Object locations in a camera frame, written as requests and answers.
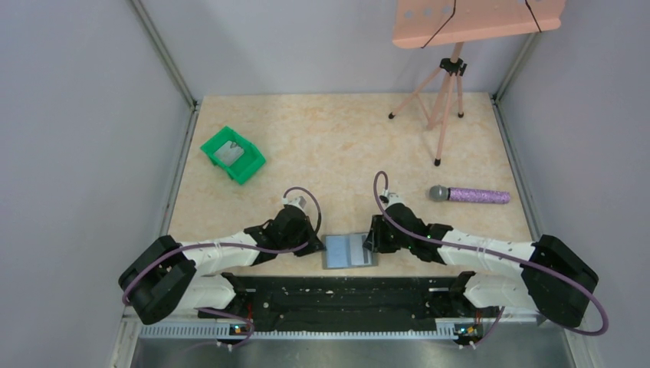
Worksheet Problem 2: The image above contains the grey card holder wallet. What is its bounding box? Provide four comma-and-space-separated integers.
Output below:
323, 233, 379, 270

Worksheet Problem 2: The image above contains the card with black stripe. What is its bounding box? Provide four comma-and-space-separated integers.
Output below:
213, 140, 245, 167

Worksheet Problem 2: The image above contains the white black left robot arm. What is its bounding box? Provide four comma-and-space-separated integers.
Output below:
118, 205, 325, 325

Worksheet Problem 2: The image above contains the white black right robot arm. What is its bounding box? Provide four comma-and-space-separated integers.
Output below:
364, 203, 602, 329

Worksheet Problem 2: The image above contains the purple glitter microphone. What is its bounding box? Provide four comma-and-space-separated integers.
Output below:
428, 186, 510, 205

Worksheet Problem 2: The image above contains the green plastic bin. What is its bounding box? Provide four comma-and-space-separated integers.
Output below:
200, 126, 266, 185

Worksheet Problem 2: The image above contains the pink music stand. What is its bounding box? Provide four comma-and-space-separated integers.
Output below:
388, 0, 566, 166

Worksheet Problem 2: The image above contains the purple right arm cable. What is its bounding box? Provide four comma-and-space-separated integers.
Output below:
373, 170, 609, 348

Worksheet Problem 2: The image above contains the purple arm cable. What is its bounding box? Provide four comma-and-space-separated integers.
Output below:
373, 170, 609, 348
121, 186, 323, 351

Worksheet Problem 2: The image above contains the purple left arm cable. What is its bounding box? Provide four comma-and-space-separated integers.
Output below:
121, 186, 323, 351

